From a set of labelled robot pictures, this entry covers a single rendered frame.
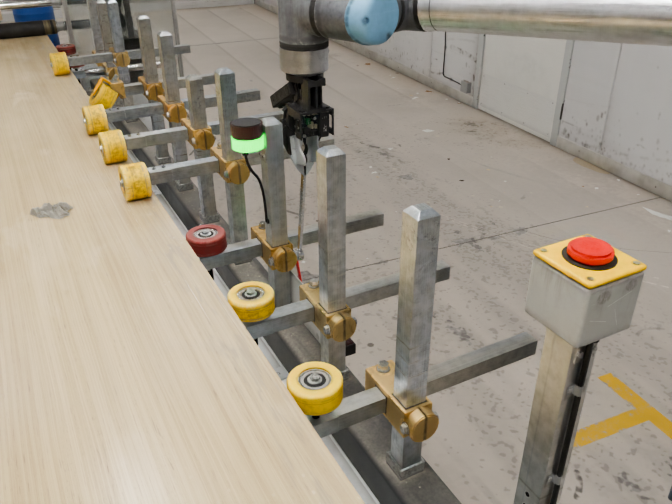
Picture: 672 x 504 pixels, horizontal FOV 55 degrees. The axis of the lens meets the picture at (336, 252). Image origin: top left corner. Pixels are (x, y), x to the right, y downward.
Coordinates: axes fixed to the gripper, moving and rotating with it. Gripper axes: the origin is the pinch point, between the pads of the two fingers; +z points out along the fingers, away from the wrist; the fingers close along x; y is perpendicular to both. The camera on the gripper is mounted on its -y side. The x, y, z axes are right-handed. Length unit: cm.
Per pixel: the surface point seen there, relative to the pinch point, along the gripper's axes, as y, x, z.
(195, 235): -1.6, -23.3, 10.7
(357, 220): 0.2, 12.9, 15.0
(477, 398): -12, 68, 101
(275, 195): 4.5, -8.1, 2.7
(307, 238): 0.2, 0.5, 16.5
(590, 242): 78, -7, -22
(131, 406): 41, -45, 11
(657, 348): -2, 144, 101
